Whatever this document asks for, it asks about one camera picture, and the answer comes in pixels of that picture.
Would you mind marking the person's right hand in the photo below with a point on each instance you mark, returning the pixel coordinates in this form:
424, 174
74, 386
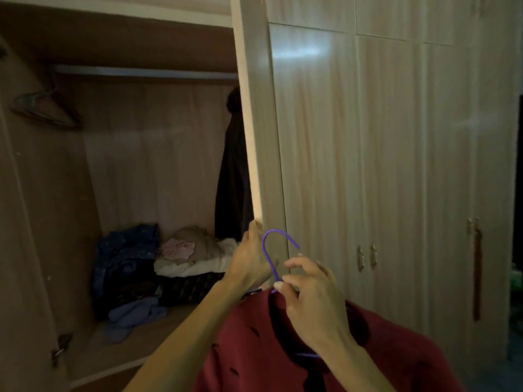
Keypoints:
318, 310

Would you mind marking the person's left hand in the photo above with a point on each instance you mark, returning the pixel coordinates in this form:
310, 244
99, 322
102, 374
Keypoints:
249, 265

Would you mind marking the red fuzzy cardigan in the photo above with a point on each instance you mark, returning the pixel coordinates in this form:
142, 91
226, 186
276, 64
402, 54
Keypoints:
253, 355

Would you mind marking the light wooden wardrobe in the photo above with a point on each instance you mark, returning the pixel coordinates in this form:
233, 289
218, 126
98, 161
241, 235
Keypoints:
327, 138

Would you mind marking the person's left forearm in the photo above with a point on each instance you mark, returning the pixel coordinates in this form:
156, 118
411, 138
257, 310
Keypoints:
184, 347

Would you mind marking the beige folded garment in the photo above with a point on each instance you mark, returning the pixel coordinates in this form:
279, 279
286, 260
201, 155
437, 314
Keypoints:
204, 244

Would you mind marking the white folded garment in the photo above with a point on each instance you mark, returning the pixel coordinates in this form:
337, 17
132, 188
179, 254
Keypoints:
192, 267

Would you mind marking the black patterned folded garment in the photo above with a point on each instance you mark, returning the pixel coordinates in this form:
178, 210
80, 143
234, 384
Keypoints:
188, 287

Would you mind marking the pink folded garment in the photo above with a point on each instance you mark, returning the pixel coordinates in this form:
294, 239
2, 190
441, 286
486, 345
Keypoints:
177, 249

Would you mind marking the dark hanging coat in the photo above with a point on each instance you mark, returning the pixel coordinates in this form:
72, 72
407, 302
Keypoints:
233, 179

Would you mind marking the lilac blue crumpled garment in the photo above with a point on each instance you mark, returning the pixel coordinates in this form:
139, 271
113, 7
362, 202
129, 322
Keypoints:
135, 316

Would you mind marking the dark blue crumpled garment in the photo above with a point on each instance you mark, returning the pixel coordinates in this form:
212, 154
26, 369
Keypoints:
122, 261

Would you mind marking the black door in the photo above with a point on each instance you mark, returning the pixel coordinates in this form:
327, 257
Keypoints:
519, 179

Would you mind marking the grey metal wardrobe rail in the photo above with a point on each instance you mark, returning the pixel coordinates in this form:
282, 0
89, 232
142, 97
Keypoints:
143, 72

